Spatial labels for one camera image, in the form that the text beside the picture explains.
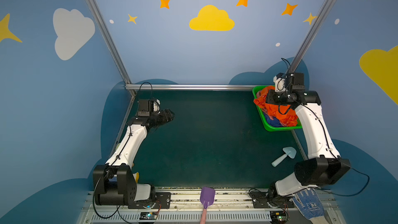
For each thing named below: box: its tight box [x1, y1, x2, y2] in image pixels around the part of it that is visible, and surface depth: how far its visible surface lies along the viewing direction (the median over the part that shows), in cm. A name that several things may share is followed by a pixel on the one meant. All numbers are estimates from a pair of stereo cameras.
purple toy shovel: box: [200, 186, 216, 224], surface depth 76 cm
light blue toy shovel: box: [271, 146, 297, 167], surface depth 89 cm
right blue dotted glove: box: [291, 187, 330, 224], surface depth 75 cm
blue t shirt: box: [263, 112, 283, 128], surface depth 98 cm
